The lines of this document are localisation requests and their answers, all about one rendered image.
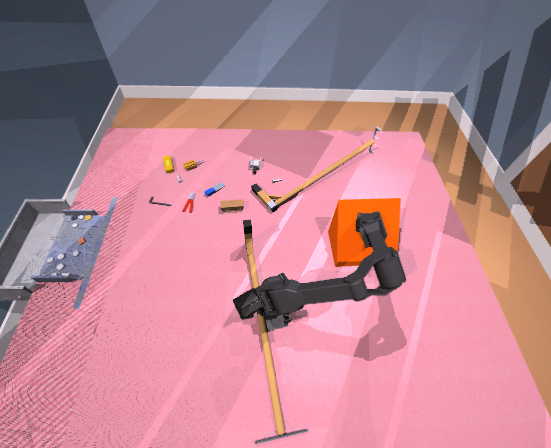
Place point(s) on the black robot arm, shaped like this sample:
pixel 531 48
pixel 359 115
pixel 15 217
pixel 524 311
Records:
pixel 288 295

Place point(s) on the red-handled pliers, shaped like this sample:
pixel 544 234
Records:
pixel 190 200

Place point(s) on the yellow rectangular block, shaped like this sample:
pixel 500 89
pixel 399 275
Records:
pixel 168 164

